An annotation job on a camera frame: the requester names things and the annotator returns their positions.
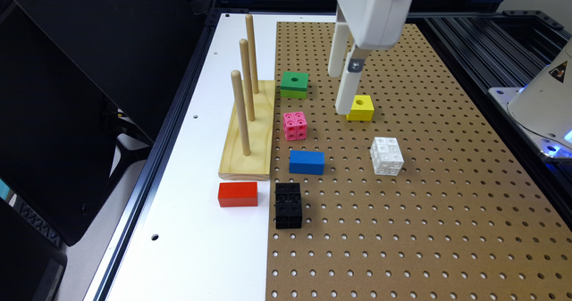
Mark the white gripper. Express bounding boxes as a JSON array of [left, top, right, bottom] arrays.
[[327, 0, 412, 115]]

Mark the blue rectangular block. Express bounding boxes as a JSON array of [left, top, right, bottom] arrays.
[[289, 150, 325, 175]]

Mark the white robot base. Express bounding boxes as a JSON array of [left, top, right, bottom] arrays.
[[489, 43, 571, 163]]

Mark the yellow block with hole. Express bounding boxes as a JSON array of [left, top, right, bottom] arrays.
[[346, 95, 374, 121]]

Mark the green block with hole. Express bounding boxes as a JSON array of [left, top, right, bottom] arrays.
[[280, 71, 309, 99]]

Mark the pink interlocking cube block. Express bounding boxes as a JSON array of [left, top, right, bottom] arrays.
[[282, 112, 307, 141]]

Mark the rear wooden peg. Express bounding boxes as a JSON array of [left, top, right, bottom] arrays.
[[245, 13, 259, 94]]

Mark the wooden peg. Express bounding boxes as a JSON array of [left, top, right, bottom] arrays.
[[231, 70, 251, 156], [245, 13, 259, 94], [240, 38, 256, 121]]

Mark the middle wooden peg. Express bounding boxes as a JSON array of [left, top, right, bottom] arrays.
[[240, 38, 256, 121]]

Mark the white interlocking cube block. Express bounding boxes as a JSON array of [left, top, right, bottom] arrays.
[[370, 137, 404, 176]]

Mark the front wooden peg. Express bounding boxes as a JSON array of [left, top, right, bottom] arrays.
[[231, 70, 251, 156]]

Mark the wooden peg base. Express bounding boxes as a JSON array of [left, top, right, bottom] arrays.
[[218, 80, 276, 180]]

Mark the brown pegboard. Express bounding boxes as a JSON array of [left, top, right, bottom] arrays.
[[265, 21, 571, 300]]

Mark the black interlocking cube block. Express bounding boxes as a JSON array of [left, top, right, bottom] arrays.
[[275, 183, 303, 230]]

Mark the red rectangular block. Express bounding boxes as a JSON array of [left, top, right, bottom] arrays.
[[218, 182, 258, 207]]

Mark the black monitor panel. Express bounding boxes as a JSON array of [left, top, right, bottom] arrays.
[[1, 0, 199, 246]]

